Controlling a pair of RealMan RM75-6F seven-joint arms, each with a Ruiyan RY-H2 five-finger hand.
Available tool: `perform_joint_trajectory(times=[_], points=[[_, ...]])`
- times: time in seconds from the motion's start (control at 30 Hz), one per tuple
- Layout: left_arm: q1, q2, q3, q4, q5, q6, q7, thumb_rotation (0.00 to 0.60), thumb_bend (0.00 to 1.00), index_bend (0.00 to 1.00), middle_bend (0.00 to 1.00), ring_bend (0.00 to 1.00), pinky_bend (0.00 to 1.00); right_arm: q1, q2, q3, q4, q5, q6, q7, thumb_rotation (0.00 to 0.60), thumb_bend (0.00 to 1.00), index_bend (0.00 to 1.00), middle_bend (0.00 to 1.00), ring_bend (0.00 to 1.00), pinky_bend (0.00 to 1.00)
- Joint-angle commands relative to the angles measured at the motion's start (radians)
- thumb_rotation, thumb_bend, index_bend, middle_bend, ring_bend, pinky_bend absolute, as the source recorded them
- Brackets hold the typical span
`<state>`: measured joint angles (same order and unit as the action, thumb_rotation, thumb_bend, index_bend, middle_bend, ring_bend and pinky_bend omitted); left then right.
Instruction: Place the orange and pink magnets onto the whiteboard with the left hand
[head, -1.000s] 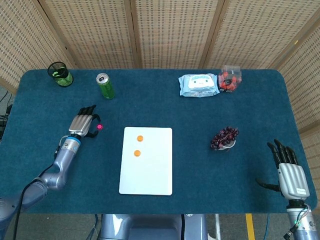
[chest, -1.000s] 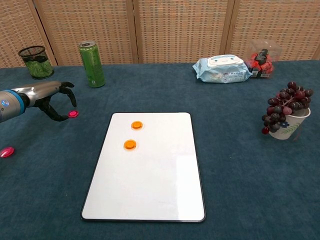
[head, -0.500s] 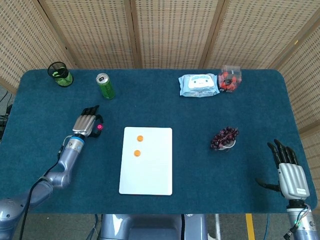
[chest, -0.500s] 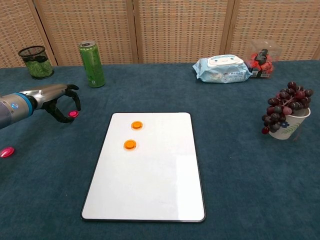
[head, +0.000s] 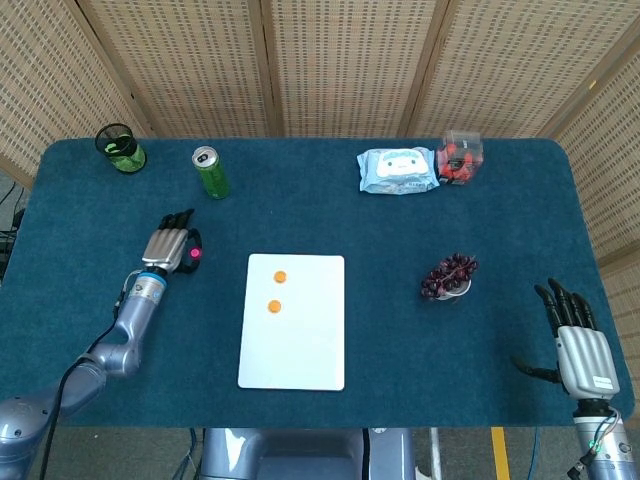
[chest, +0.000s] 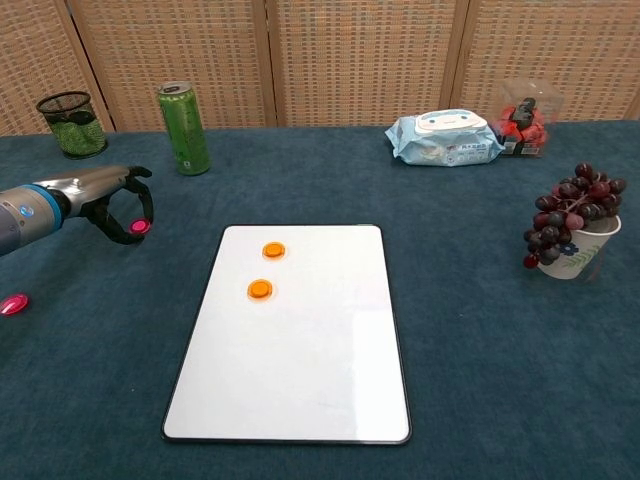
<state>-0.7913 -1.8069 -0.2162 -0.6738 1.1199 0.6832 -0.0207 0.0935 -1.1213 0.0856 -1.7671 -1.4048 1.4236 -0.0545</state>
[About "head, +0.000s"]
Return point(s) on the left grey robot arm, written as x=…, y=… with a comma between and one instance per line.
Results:
x=132, y=320

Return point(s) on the woven bamboo folding screen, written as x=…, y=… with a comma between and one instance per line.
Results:
x=350, y=65

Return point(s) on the dark red grape bunch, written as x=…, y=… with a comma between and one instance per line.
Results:
x=447, y=275

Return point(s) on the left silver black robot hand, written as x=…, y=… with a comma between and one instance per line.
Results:
x=165, y=247

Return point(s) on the white magnetic board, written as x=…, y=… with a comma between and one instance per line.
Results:
x=295, y=350

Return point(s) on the green drink can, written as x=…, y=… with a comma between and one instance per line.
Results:
x=214, y=177

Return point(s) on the white table leg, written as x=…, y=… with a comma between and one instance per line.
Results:
x=436, y=455

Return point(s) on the blue wet wipes pack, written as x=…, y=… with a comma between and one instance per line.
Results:
x=400, y=170

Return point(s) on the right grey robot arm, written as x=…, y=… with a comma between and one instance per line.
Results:
x=605, y=450

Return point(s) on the grey robot torso base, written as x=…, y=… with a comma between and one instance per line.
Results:
x=300, y=455

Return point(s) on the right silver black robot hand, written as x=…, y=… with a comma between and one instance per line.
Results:
x=586, y=360

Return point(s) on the clear box of red clips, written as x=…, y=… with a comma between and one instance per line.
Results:
x=457, y=160

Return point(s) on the black mesh pen holder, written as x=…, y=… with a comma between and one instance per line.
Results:
x=122, y=155

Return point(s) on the teal table cloth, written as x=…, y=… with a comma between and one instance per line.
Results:
x=400, y=350

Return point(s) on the round yellow magnet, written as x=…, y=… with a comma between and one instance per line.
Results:
x=280, y=276
x=274, y=306

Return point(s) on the round red magnet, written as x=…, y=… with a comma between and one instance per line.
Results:
x=195, y=253

